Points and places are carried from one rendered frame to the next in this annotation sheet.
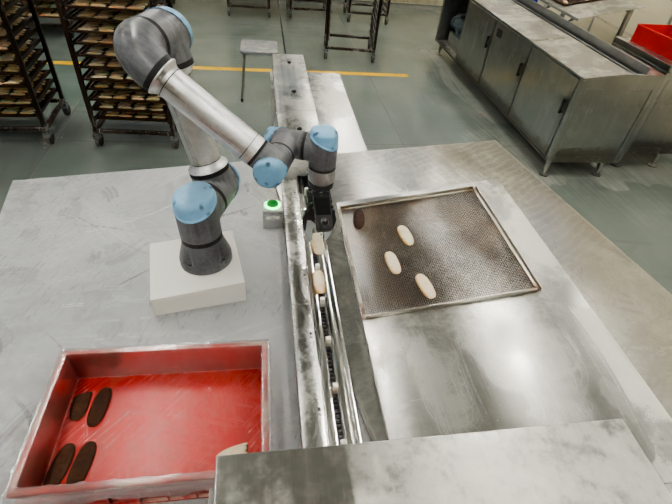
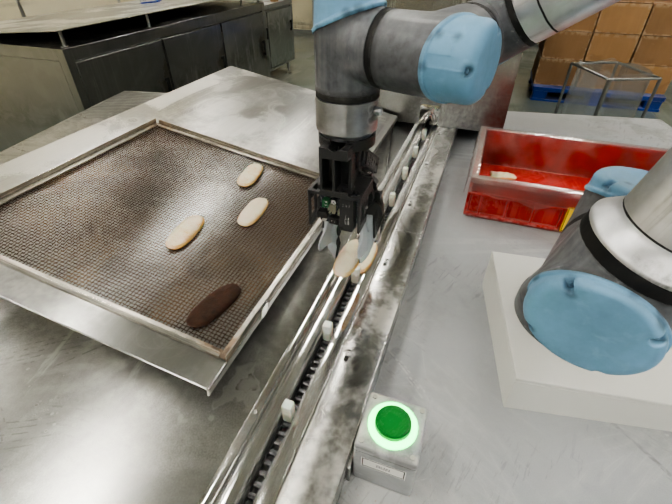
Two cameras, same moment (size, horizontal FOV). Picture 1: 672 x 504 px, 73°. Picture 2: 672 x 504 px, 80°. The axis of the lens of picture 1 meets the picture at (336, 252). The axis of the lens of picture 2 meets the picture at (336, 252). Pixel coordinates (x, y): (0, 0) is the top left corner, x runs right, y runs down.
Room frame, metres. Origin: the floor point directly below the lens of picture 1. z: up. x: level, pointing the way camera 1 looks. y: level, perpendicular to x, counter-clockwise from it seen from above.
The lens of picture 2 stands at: (1.49, 0.31, 1.32)
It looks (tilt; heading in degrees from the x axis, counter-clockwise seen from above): 37 degrees down; 212
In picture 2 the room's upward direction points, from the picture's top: straight up
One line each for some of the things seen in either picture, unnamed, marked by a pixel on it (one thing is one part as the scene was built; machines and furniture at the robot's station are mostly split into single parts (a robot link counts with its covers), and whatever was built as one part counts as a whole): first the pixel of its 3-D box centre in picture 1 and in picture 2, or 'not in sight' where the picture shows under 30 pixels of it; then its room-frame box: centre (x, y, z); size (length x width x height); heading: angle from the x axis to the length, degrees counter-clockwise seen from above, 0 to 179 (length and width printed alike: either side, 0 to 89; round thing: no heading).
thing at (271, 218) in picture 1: (273, 217); (386, 449); (1.26, 0.23, 0.84); 0.08 x 0.08 x 0.11; 12
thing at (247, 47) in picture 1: (259, 71); not in sight; (4.24, 0.91, 0.23); 0.36 x 0.36 x 0.46; 11
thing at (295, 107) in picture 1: (294, 104); not in sight; (2.10, 0.28, 0.89); 1.25 x 0.18 x 0.09; 12
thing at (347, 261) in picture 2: (317, 242); (349, 255); (1.05, 0.06, 0.92); 0.10 x 0.04 x 0.01; 12
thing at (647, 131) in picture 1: (639, 103); not in sight; (3.93, -2.45, 0.44); 0.70 x 0.55 x 0.87; 12
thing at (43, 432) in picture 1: (160, 417); (575, 181); (0.47, 0.34, 0.87); 0.49 x 0.34 x 0.10; 101
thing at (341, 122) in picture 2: (320, 174); (349, 115); (1.07, 0.07, 1.16); 0.08 x 0.08 x 0.05
